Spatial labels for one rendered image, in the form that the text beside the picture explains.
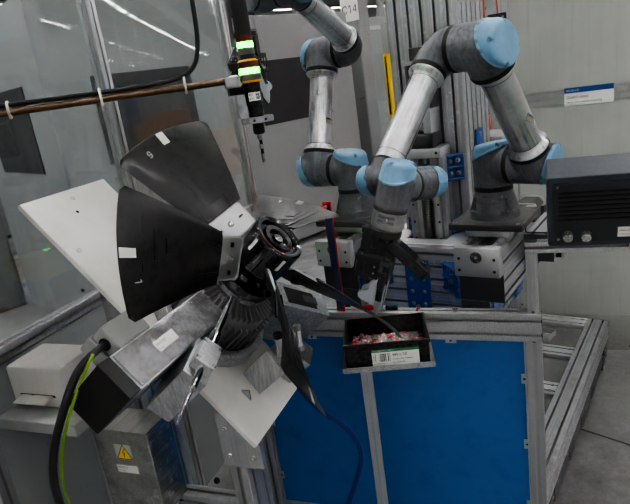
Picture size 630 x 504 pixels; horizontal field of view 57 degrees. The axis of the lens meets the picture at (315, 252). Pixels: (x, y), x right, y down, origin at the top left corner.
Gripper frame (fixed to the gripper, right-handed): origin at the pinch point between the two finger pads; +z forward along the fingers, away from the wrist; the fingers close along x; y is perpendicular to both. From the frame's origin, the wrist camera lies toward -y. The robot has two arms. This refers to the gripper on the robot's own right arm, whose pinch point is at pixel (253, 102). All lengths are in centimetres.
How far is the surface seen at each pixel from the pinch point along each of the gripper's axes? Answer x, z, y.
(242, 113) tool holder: -23, 1, -54
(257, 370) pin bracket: -22, 54, -65
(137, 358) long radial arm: -17, 36, -94
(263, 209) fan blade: -15.4, 25.4, -35.7
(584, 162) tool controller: -91, 23, -15
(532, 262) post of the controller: -78, 48, -15
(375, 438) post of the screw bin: -36, 93, -33
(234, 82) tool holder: -23, -6, -54
